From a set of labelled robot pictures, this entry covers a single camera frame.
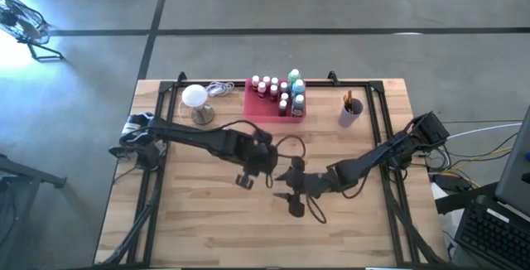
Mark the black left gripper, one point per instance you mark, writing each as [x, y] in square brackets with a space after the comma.
[261, 154]

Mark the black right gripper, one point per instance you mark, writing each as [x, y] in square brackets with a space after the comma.
[316, 183]

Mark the small maroon paint bottle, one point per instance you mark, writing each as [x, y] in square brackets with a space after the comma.
[282, 107]

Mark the large black paint bottle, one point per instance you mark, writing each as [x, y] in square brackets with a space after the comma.
[298, 106]

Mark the small pink paint bottle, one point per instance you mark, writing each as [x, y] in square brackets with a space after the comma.
[285, 96]

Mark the small brown paint bottle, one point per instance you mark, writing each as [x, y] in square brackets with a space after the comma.
[261, 90]

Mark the large turquoise paint bottle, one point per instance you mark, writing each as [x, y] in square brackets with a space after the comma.
[298, 89]

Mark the small purple paint bottle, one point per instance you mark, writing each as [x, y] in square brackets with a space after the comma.
[284, 85]

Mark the small yellow paint bottle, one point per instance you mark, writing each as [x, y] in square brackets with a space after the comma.
[255, 80]

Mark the small red-orange paint bottle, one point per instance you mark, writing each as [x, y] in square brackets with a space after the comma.
[266, 80]

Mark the small grey paint bottle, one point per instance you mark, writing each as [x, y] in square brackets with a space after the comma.
[274, 81]

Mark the large green paint bottle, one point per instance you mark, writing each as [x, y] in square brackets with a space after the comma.
[295, 77]

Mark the group of paint brushes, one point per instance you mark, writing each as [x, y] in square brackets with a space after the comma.
[350, 98]

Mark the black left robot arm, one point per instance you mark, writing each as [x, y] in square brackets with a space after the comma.
[198, 137]

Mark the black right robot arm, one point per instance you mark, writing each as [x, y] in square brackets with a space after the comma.
[372, 158]

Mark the pink plastic bin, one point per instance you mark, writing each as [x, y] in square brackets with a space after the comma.
[252, 110]

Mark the lavender plastic cup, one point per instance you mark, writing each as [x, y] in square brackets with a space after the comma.
[350, 117]

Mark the white globe table lamp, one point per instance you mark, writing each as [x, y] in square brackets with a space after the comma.
[194, 95]

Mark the black power strip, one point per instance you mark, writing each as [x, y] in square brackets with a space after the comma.
[449, 182]

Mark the black computer desk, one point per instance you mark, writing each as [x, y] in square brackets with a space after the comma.
[459, 199]

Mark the black computer keyboard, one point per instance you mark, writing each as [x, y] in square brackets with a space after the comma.
[492, 232]

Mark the dark metal workbench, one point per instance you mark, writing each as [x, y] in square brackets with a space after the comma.
[20, 170]

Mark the grey computer monitor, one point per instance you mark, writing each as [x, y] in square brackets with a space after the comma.
[517, 170]

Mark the black frame clamp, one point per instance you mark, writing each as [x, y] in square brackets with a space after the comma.
[181, 78]
[332, 78]

